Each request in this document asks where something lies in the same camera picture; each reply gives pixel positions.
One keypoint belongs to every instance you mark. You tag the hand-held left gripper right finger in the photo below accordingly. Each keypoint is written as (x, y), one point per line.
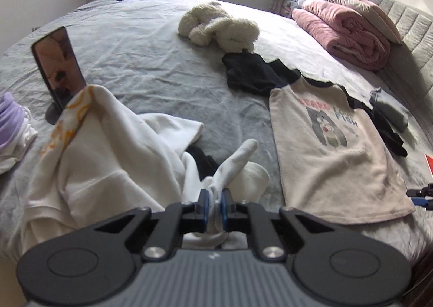
(226, 209)

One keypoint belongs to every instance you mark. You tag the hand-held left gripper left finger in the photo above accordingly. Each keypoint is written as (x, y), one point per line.
(203, 207)

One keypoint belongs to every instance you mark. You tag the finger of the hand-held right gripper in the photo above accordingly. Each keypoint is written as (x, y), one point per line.
(424, 203)
(419, 192)

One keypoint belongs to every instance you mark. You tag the beige black-sleeved sweatshirt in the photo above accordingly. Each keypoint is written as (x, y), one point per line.
(338, 165)

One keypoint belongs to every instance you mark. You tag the white garment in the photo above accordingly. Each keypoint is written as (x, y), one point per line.
(101, 165)

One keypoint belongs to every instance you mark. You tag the red book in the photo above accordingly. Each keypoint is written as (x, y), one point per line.
(429, 163)

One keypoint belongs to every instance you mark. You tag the black garment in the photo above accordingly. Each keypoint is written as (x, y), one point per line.
(203, 161)

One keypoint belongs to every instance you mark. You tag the grey folded sweater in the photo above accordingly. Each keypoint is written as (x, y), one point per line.
(392, 114)

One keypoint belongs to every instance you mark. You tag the grey quilted headboard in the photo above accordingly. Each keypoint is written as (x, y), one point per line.
(416, 39)

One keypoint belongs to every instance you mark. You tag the grey bed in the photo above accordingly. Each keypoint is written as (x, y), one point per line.
(152, 56)

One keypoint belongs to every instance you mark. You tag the pink folded quilt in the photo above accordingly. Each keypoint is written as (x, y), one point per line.
(348, 33)

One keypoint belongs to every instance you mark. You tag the white plush dog toy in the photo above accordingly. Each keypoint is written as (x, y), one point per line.
(233, 31)

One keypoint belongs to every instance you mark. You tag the white folded cloth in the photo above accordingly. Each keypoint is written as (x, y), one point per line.
(17, 154)

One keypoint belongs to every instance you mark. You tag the pink beige pillow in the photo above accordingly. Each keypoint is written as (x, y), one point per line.
(365, 5)

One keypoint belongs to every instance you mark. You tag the phone on black stand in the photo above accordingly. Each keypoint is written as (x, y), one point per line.
(57, 63)

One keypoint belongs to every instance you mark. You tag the purple cloth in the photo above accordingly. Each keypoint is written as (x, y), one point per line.
(10, 117)

